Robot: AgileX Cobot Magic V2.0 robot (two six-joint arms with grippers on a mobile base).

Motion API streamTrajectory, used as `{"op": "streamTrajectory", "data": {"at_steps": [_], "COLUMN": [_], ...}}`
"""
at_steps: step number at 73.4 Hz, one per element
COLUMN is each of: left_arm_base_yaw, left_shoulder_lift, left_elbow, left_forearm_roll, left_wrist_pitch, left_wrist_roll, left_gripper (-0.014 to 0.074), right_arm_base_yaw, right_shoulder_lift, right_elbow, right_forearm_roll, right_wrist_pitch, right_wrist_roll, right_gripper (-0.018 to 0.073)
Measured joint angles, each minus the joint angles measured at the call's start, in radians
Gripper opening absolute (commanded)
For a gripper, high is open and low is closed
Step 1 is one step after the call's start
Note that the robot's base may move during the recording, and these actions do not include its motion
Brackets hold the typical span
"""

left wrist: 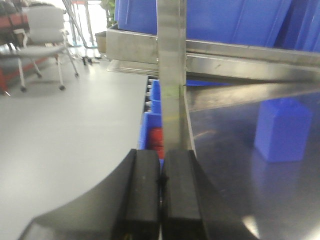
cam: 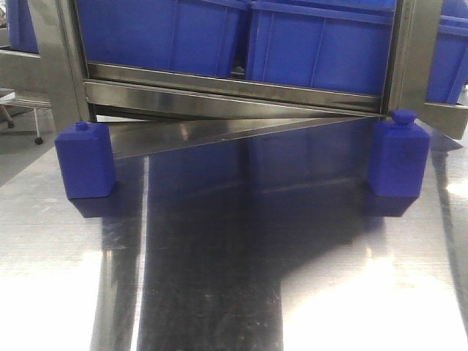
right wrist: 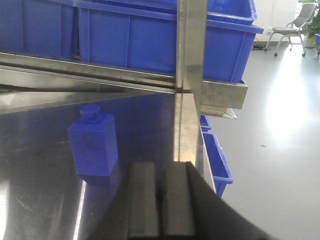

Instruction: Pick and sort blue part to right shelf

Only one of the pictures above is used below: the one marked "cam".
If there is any blue bottle-shaped part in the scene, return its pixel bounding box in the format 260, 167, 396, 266
55, 121, 116, 199
367, 110, 431, 198

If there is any blue bin centre-left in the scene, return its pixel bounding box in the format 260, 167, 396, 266
77, 1, 249, 78

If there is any blue bin centre-right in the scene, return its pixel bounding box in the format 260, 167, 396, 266
246, 1, 393, 96

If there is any white wheeled cart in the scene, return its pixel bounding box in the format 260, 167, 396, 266
1, 88, 50, 146

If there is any blue bin far right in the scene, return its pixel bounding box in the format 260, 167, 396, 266
426, 15, 467, 105

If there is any blue bin far left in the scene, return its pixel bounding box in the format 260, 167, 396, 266
6, 0, 39, 54

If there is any stainless steel shelf frame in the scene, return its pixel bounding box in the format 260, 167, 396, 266
1, 1, 467, 140

